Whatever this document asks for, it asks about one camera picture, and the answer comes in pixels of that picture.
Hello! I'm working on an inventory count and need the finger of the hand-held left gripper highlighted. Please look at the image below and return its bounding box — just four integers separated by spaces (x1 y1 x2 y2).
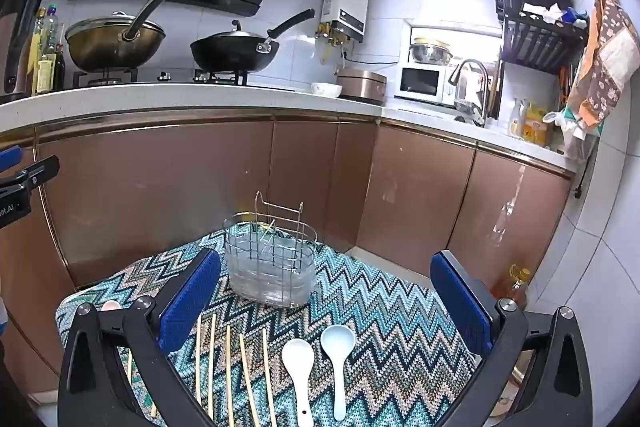
0 145 24 172
0 155 61 195

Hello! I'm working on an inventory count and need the dark tall appliance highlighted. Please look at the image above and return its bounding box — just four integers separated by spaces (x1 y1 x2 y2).
0 0 51 102

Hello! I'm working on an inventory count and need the white microwave oven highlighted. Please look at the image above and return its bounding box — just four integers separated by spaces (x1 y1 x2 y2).
395 63 451 104

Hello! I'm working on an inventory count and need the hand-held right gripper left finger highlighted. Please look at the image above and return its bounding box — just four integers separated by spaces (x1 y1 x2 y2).
57 248 223 427

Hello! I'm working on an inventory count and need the clear bottle purple cap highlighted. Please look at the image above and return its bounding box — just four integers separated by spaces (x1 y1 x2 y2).
40 3 65 94

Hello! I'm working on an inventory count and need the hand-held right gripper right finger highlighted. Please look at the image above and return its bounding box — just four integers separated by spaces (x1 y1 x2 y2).
430 250 594 427

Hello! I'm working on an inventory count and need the cooking oil bottle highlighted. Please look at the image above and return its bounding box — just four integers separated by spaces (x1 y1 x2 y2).
492 264 532 313

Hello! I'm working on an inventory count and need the bronze wok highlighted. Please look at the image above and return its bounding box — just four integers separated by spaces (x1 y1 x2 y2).
65 0 180 72

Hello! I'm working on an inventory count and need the white ceramic spoon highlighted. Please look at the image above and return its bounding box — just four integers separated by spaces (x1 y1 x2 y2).
281 338 315 427

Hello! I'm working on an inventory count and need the white water heater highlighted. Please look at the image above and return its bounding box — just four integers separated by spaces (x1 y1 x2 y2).
321 0 372 42

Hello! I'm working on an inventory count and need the white crumpled rag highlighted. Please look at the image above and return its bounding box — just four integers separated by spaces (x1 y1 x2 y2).
522 4 566 24

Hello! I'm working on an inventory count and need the clear utensil holder wire rack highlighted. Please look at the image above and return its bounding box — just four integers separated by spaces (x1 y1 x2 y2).
222 191 317 308

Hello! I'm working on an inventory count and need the patterned hanging cloth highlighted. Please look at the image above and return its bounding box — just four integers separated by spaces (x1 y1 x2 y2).
565 0 638 128

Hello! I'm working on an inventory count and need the light blue ceramic spoon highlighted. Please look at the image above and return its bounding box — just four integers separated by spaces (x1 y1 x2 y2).
320 324 356 421

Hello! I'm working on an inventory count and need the black wok lid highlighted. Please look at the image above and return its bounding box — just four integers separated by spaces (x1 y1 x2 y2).
192 21 266 45

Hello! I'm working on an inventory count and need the brown rice cooker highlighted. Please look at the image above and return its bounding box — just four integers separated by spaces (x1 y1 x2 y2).
336 68 388 102

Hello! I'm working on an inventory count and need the yellow oil bottle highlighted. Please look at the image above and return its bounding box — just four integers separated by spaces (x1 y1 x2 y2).
27 8 47 96

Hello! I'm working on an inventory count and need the black wok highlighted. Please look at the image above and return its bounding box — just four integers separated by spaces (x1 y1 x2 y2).
190 8 317 74

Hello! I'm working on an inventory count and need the glass wok lid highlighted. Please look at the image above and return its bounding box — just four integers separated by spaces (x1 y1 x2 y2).
66 11 165 42

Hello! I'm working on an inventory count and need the small clear bottle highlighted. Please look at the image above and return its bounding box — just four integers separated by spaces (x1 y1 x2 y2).
509 99 526 138

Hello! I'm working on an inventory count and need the yellow detergent bottle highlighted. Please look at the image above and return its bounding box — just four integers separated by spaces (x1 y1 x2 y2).
522 104 550 145

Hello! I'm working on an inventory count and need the metal mixing bowl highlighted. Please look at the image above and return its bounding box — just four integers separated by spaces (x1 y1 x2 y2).
409 38 453 65

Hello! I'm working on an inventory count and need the black gas stove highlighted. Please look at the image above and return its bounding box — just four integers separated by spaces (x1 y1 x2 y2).
72 68 296 90

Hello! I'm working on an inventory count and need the black dish rack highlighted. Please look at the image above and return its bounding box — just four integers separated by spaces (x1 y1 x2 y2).
494 0 590 75

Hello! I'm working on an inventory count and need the zigzag patterned knit cloth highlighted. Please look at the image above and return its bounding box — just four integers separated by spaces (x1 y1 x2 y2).
54 229 481 427

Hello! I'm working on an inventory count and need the metal kitchen faucet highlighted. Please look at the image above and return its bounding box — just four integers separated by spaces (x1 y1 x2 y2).
447 59 493 126

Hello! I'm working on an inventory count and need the white plastic bag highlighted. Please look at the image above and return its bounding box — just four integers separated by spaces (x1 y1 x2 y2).
542 107 601 158

